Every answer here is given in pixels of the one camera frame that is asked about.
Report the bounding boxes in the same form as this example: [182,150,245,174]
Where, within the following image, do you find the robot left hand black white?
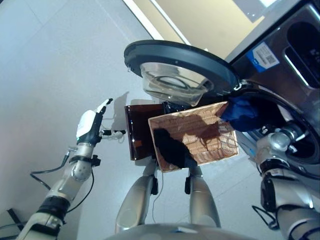
[75,98,127,146]

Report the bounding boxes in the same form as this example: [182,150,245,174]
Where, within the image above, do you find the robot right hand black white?
[251,97,286,132]

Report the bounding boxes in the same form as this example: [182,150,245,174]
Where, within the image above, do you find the navy blue garment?
[219,96,261,133]

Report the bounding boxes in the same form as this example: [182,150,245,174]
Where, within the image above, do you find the black garment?
[152,127,199,170]

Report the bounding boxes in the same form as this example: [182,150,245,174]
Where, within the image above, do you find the dark grey washing machine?
[224,0,320,181]

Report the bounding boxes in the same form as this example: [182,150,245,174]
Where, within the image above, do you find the round glass washing machine door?
[123,39,243,107]

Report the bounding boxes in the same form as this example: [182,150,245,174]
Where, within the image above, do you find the dark brown tray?
[124,99,186,161]

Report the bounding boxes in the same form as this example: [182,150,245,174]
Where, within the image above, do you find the blue barcode sticker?
[246,41,280,74]

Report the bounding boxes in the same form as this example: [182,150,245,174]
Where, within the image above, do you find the brown wicker laundry basket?
[147,101,240,174]

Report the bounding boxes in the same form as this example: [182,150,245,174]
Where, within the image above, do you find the robot grey torso and legs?
[104,159,256,240]

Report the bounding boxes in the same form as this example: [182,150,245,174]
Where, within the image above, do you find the white counter cabinet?
[122,0,266,59]

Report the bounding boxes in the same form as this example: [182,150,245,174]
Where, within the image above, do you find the white floor cable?
[101,116,127,145]

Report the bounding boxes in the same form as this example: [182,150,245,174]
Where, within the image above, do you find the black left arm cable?
[29,147,96,214]

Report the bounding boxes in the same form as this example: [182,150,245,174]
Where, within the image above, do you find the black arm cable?
[251,204,280,230]
[29,147,96,214]

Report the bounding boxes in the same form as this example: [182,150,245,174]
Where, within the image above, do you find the thin grey cable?
[150,169,165,224]

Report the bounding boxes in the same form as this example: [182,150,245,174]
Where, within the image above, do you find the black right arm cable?
[251,204,280,230]

